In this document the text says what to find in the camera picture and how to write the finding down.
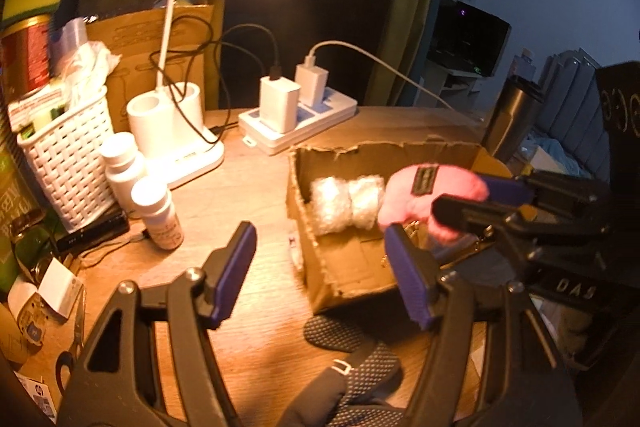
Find sunglasses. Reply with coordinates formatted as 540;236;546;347
7;207;58;285

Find labelled white pill bottle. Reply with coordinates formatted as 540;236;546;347
130;177;184;252

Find green curtain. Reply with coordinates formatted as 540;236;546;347
362;0;447;108

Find black box gold print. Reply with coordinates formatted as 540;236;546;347
594;61;640;190

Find white woven basket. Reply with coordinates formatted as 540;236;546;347
17;86;118;234

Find white desk lamp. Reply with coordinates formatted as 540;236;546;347
126;0;340;188

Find grey padded headboard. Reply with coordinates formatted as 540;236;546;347
532;48;613;180

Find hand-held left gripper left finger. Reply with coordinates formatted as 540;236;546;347
57;221;258;427

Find pink plush toy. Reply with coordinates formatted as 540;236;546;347
377;163;490;242

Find white television stand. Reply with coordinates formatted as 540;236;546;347
419;59;493;114

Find white plastic bag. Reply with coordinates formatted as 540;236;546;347
52;41;123;110

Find black flat device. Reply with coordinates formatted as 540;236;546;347
54;213;131;253

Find bubble wrap roll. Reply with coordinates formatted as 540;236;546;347
347;175;387;230
309;177;355;237

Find red tin can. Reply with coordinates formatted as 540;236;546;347
0;14;55;96

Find large white charger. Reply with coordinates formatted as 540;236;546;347
258;76;301;134

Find black dotted glove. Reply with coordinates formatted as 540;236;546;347
286;314;408;427

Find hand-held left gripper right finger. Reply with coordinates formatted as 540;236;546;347
384;224;583;427

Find black scissors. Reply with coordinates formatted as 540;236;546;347
54;287;87;397

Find white cable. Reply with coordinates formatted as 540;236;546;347
306;40;487;124

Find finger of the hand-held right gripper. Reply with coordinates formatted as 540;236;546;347
476;171;607;208
432;195;532;234

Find small white charger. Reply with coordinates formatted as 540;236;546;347
295;63;329;108

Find stainless steel thermos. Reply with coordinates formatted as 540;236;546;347
481;76;543;164

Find brown cardboard box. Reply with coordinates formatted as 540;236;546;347
286;141;513;314

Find black cable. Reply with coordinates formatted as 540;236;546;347
150;14;284;148

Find white paper slip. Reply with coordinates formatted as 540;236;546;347
37;266;83;322

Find white power strip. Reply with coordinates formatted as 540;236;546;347
237;89;359;156

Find black television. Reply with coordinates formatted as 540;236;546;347
426;0;512;76

